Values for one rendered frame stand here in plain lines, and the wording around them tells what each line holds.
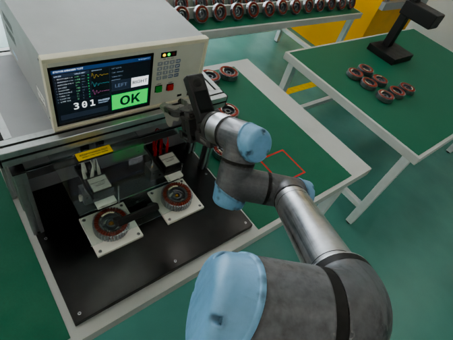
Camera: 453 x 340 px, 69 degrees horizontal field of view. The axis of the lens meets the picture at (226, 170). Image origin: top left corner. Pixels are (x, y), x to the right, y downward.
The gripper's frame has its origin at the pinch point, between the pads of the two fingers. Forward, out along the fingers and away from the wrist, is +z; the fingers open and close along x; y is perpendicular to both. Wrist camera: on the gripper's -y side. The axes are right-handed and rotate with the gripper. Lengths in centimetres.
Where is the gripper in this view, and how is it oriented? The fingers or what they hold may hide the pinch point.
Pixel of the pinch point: (171, 101)
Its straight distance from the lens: 94.2
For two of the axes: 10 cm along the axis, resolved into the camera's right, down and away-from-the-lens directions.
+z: -6.3, -3.4, 7.0
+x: 7.8, -3.2, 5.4
